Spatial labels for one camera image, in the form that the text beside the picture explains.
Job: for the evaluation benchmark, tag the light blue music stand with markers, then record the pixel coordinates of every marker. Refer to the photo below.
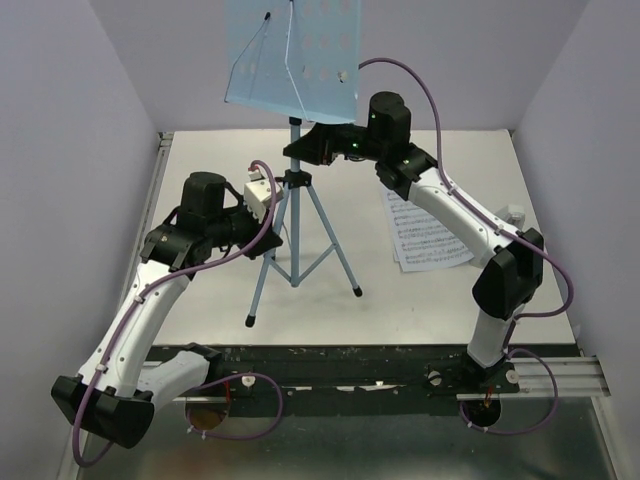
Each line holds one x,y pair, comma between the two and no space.
294,58

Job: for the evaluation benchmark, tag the grey metronome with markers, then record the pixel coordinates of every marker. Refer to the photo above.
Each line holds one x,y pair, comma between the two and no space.
512,214

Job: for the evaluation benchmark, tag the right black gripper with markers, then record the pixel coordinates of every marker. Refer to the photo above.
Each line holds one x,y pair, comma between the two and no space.
316,146

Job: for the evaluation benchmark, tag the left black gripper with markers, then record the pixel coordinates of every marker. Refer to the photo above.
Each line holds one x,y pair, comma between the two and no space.
268,241

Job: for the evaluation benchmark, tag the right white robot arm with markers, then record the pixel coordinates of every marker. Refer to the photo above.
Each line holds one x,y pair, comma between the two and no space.
511,268

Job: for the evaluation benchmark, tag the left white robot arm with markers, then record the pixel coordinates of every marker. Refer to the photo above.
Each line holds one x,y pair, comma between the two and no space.
112,395

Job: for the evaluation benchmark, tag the aluminium frame rail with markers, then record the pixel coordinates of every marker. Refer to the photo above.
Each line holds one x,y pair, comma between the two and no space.
527,378

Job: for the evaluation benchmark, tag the sheet music page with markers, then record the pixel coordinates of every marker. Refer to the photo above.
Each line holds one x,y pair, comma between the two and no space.
391,198
421,242

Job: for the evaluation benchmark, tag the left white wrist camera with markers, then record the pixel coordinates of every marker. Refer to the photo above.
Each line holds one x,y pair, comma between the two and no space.
257,193

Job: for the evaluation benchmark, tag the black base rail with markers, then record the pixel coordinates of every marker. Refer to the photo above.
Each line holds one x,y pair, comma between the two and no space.
340,381

